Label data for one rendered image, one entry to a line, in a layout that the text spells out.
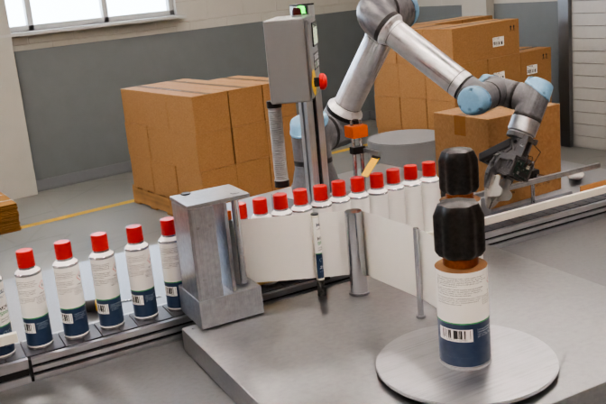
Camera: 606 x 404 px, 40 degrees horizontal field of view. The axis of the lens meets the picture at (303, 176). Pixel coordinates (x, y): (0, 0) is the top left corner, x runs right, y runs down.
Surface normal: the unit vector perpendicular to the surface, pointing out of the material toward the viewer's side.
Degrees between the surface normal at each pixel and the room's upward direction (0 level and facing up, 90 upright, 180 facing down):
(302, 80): 90
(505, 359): 0
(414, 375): 0
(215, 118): 90
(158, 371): 0
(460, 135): 90
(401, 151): 94
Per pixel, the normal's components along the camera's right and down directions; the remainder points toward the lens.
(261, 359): -0.09, -0.97
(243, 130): 0.61, 0.13
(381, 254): -0.84, 0.20
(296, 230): -0.01, 0.23
